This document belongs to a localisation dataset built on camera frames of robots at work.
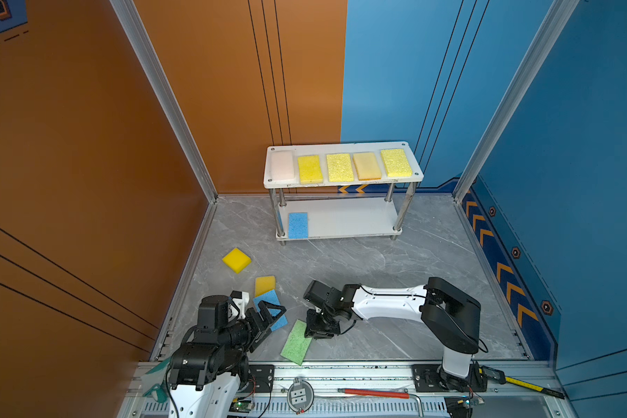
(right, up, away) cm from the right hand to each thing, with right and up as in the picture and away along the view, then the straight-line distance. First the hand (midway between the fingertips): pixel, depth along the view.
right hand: (303, 339), depth 78 cm
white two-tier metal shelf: (+15, +50, +46) cm, 70 cm away
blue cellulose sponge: (-4, +34, +22) cm, 40 cm away
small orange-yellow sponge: (-15, +13, +14) cm, 24 cm away
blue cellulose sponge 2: (-11, +10, +7) cm, 16 cm away
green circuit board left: (-16, -15, -8) cm, 23 cm away
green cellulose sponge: (-2, -2, 0) cm, 3 cm away
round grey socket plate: (0, -8, -14) cm, 16 cm away
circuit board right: (+45, -13, -8) cm, 48 cm away
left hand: (-6, +10, -8) cm, 14 cm away
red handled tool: (+23, -12, -7) cm, 27 cm away
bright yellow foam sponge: (-27, +20, +20) cm, 39 cm away
